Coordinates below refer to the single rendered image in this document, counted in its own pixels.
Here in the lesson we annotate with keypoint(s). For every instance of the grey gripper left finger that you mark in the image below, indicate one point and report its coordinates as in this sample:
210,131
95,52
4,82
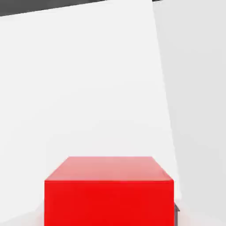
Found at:
33,220

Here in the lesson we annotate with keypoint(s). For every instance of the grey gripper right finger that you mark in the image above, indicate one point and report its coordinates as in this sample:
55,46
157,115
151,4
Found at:
176,216

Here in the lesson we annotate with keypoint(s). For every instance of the small red cube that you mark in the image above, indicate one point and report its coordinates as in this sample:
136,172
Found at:
109,203

